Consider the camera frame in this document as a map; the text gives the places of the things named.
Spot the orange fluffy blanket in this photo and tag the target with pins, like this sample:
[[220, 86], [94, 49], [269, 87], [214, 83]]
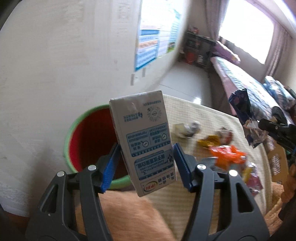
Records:
[[130, 217]]

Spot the wooden chair frame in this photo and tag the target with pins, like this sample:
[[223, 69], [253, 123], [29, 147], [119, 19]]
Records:
[[277, 160]]

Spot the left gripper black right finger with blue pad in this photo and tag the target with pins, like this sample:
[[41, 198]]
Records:
[[240, 217]]

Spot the red bin green rim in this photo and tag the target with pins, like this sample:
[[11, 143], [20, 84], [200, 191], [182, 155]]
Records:
[[90, 137]]

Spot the dark blue snack bag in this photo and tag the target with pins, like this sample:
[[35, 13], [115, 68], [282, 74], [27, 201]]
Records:
[[240, 102]]

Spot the grey window curtain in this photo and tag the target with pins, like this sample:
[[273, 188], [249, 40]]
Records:
[[278, 51]]

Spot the white wall socket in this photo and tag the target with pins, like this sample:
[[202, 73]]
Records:
[[132, 79]]

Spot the pink floral pillow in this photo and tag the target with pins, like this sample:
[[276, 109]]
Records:
[[224, 52]]

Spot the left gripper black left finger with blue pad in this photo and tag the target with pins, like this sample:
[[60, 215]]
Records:
[[54, 218]]

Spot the grey white paper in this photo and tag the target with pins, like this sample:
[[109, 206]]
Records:
[[183, 130]]

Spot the orange plastic wrapper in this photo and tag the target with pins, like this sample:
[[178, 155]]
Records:
[[227, 156]]

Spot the bed with striped quilt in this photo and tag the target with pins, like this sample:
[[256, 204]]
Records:
[[225, 78]]

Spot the pink snack wrapper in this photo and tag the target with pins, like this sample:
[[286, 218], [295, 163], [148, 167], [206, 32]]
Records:
[[251, 178]]

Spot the white blue milk carton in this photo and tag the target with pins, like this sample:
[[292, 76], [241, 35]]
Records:
[[142, 130]]

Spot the blue patterned pillow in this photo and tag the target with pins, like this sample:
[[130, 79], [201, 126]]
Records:
[[283, 98]]

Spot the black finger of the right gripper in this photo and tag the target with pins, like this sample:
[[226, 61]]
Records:
[[283, 135]]

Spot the red bucket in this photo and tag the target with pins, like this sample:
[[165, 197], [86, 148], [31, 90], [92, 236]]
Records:
[[190, 57]]

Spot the dark brown crumpled wrapper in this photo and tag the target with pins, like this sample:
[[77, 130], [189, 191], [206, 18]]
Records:
[[225, 135]]

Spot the yellow wrapper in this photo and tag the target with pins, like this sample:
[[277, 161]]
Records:
[[211, 140]]

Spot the dark shelf unit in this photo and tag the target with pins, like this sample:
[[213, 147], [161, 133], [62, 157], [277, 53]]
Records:
[[202, 46]]

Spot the blue wall poster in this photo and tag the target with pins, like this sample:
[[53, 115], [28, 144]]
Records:
[[157, 35]]

